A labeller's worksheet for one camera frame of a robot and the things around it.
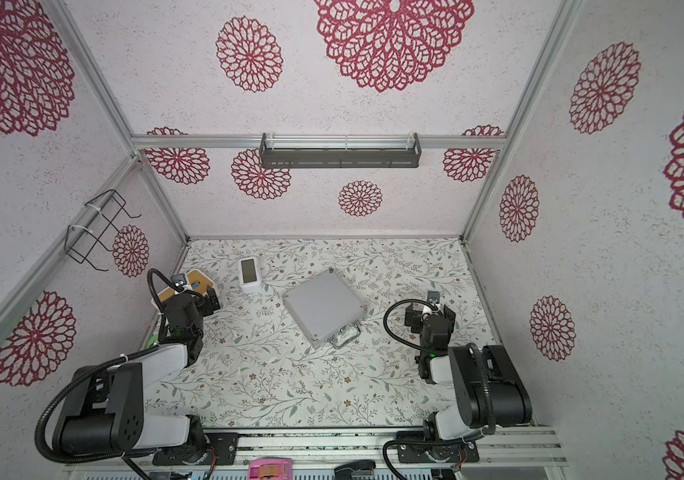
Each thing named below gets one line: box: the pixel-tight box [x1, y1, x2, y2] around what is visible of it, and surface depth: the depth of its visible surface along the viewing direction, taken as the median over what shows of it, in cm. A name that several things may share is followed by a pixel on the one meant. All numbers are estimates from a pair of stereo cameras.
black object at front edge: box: [334, 459, 376, 480], surface depth 71 cm
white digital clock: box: [239, 256, 263, 294], surface depth 106 cm
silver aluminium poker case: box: [281, 270, 367, 349], surface depth 96 cm
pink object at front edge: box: [248, 458, 293, 480], surface depth 70 cm
